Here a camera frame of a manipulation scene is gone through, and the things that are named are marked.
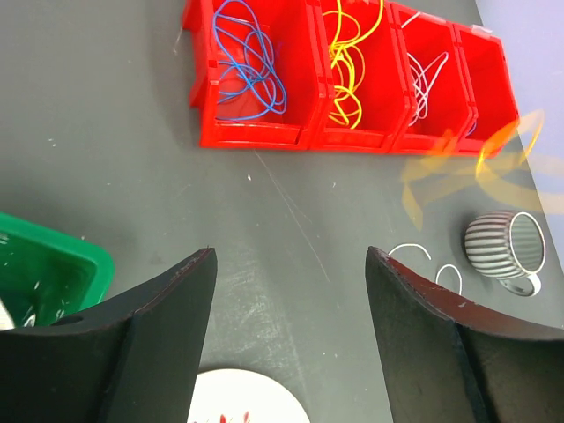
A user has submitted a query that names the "blue cable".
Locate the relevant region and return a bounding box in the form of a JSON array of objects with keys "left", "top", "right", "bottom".
[{"left": 212, "top": 0, "right": 288, "bottom": 122}]

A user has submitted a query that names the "orange cable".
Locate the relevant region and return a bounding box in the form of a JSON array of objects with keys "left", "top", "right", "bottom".
[{"left": 399, "top": 108, "right": 564, "bottom": 230}]

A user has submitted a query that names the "pink cream round plate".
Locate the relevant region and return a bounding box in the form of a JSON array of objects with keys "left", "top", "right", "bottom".
[{"left": 187, "top": 368, "right": 309, "bottom": 423}]

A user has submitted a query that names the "grey ribbed ceramic mug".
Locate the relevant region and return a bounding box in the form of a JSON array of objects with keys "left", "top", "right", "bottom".
[{"left": 464, "top": 211, "right": 546, "bottom": 297}]

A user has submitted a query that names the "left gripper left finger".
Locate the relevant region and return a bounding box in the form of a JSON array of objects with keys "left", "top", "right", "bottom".
[{"left": 1, "top": 248, "right": 218, "bottom": 422}]

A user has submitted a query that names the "green plastic tray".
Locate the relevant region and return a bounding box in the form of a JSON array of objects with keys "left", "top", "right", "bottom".
[{"left": 1, "top": 213, "right": 115, "bottom": 329}]

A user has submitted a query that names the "red divided plastic bin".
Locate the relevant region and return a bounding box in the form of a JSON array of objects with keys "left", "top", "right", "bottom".
[{"left": 182, "top": 1, "right": 519, "bottom": 157}]

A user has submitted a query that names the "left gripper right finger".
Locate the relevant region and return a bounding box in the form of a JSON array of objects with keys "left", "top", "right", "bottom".
[{"left": 365, "top": 247, "right": 563, "bottom": 422}]

